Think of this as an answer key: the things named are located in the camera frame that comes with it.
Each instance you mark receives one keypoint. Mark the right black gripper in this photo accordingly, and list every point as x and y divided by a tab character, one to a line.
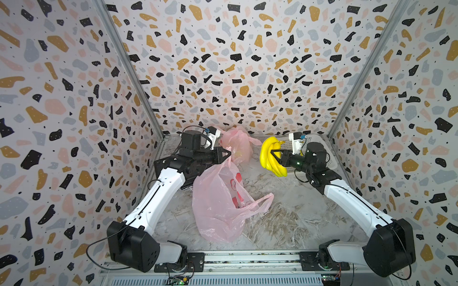
285	159

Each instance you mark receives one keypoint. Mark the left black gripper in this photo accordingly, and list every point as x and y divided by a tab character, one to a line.
219	158

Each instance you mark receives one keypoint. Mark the yellow banana bunch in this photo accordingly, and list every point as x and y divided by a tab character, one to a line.
267	160

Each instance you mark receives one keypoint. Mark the pink plastic bag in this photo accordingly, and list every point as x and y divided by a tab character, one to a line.
240	143
221	204

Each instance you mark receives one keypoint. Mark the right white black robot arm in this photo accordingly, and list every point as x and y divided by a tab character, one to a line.
390	247

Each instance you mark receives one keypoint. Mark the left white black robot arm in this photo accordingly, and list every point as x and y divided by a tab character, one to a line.
131	241

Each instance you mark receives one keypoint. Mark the white plastic basket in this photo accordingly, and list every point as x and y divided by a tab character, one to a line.
330	160

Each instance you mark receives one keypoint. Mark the black flat case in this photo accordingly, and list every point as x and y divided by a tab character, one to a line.
180	164

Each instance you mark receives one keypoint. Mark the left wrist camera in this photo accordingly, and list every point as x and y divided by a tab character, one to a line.
213	134

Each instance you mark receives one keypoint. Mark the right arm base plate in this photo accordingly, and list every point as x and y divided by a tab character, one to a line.
320	260

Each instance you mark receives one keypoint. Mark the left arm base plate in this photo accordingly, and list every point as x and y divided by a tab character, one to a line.
190	262

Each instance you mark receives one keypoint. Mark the aluminium front rail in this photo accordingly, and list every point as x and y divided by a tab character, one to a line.
249	268

